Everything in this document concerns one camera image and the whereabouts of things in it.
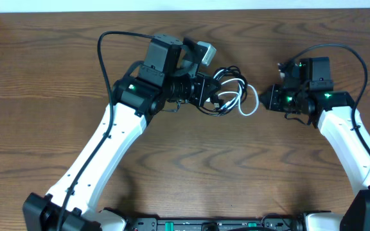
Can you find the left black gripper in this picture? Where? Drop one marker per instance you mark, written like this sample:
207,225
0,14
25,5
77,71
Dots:
201,90

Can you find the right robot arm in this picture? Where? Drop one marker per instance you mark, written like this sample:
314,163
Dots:
307,88

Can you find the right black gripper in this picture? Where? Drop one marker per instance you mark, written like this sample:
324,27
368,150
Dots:
272,99

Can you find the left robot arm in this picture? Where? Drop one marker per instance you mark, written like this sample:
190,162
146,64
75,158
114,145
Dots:
169,73

